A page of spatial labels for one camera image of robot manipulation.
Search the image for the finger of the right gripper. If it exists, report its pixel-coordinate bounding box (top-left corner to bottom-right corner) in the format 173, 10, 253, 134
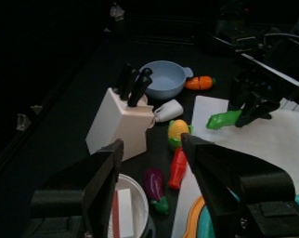
236, 98, 268, 128
255, 101, 281, 121

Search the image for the white cutting board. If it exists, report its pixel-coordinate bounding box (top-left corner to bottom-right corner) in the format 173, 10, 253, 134
169, 95, 299, 238

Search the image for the black handled knife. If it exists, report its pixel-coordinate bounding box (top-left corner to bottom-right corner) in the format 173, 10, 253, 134
114, 62, 133, 94
118, 69, 140, 101
126, 67, 153, 108

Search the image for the light blue toy pot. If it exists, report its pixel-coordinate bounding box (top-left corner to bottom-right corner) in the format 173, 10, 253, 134
138, 59, 194, 101

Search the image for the yellow toy corn cob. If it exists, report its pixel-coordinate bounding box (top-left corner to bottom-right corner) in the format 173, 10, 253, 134
166, 118, 194, 152

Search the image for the teal basket with orange rim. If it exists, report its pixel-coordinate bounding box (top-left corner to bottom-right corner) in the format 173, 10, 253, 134
182, 189, 299, 238

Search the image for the white toy cup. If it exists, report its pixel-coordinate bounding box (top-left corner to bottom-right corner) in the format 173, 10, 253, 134
152, 99, 184, 124

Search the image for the purple toy eggplant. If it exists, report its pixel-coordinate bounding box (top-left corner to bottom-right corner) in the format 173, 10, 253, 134
142, 166, 170, 216

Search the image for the white round plate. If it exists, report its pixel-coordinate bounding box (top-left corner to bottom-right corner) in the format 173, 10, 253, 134
106, 173, 150, 238

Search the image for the orange toy carrot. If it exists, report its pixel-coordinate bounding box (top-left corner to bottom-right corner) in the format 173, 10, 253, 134
184, 75, 217, 91

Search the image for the red toy chili pepper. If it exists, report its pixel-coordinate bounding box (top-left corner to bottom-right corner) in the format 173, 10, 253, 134
166, 146, 189, 191

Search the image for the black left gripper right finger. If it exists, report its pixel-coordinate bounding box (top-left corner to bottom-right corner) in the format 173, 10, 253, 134
180, 133, 299, 238

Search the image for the white knife block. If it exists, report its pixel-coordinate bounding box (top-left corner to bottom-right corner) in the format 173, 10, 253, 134
84, 86, 157, 163

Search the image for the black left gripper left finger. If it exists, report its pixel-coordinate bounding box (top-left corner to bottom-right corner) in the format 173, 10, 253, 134
25, 139, 125, 238

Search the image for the green toy pea pod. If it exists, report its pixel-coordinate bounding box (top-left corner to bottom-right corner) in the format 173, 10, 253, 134
205, 109, 244, 131

